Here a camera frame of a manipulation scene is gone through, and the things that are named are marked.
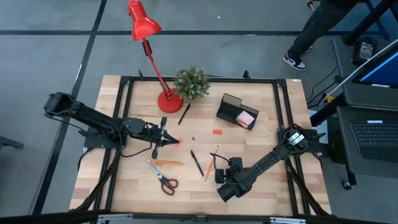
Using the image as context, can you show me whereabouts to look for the person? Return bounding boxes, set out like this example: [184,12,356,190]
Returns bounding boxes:
[282,0,363,71]

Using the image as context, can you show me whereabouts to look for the green potted plant black pot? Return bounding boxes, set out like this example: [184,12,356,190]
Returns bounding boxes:
[172,65,211,102]

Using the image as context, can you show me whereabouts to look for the black power adapter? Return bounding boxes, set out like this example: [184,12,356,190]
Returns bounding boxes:
[351,36,379,67]

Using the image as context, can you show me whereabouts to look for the black pen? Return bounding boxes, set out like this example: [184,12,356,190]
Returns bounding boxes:
[177,102,192,126]
[190,149,205,178]

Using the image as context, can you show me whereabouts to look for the computer monitor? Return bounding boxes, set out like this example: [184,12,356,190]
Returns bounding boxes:
[351,39,398,90]

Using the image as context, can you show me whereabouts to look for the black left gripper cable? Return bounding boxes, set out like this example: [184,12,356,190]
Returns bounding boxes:
[120,133,154,159]

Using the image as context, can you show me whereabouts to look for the silver aluminium bracket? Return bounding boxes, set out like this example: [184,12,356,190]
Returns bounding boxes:
[269,217,307,224]
[97,213,134,224]

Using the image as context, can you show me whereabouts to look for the black rig crossbeam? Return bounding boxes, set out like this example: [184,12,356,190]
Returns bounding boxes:
[0,209,398,224]

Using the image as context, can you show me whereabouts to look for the white cable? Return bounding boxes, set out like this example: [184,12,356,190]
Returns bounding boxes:
[320,40,398,104]

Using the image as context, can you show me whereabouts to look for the red desk lamp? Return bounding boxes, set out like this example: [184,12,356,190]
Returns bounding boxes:
[127,0,185,114]

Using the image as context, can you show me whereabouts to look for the black laptop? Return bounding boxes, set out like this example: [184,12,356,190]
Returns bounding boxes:
[336,106,398,165]

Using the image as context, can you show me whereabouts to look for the black aluminium table frame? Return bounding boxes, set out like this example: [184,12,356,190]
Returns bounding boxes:
[68,70,333,218]

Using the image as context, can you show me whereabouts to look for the black side desk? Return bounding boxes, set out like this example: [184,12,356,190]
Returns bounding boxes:
[330,35,398,191]

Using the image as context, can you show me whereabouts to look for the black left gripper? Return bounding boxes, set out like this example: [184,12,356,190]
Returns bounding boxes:
[133,116,180,160]

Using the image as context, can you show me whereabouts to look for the yellow pencil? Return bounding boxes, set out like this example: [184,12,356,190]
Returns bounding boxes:
[146,159,185,166]
[203,144,220,182]

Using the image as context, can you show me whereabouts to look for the black mesh desk organizer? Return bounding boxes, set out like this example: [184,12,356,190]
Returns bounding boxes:
[216,93,260,131]

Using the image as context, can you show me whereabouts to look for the red and black scissors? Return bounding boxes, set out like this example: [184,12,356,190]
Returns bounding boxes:
[147,161,179,197]

